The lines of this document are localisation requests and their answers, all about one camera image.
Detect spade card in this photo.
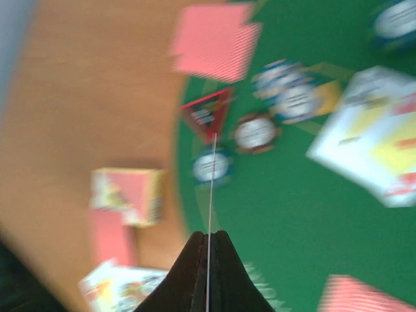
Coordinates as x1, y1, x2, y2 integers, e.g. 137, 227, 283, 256
306, 66, 415, 190

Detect brown chips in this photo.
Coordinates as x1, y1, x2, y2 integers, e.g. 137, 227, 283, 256
233, 112, 282, 154

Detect queen face card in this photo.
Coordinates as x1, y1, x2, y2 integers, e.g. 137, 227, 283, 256
112, 266, 168, 311

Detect round green poker mat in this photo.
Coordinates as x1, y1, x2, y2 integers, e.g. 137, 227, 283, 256
176, 1, 415, 311

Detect red card edge-on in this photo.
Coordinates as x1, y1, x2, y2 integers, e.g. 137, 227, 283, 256
205, 133, 217, 312

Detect two of hearts card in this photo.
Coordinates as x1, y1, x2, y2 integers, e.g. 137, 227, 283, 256
78, 259, 116, 311

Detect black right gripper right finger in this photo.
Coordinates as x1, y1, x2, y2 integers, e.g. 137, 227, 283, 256
209, 230, 273, 311

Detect yellow red card box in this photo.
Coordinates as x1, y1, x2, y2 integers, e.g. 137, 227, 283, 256
90, 168, 165, 228

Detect black triangular all-in button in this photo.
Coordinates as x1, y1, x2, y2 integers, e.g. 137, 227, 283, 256
179, 88, 233, 144

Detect blue 50 chips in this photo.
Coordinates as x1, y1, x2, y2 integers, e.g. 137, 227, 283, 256
192, 146, 233, 188

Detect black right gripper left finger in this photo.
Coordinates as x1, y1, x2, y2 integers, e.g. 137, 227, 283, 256
135, 232, 207, 312

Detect blue orange chips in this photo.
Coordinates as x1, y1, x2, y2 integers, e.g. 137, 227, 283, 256
252, 58, 321, 124

